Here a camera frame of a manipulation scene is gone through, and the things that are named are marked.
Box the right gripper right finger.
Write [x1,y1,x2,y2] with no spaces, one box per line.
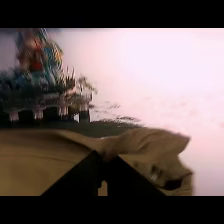
[102,155,167,197]

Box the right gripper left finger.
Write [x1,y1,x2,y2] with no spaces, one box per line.
[41,150,104,197]

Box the khaki garment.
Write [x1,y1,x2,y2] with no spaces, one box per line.
[0,127,194,197]

